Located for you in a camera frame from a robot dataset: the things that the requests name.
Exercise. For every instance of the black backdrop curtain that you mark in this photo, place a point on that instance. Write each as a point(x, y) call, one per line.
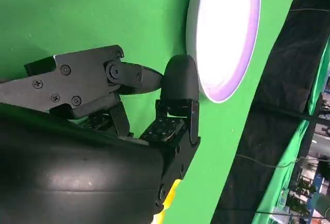
point(283, 66)

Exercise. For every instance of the black pole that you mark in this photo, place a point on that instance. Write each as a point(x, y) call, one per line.
point(296, 114)

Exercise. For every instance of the green table cloth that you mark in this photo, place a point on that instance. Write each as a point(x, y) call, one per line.
point(77, 15)

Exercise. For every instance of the lilac plate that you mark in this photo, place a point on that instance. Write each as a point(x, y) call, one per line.
point(224, 40)

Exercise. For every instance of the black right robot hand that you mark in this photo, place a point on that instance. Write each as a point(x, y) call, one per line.
point(77, 169)

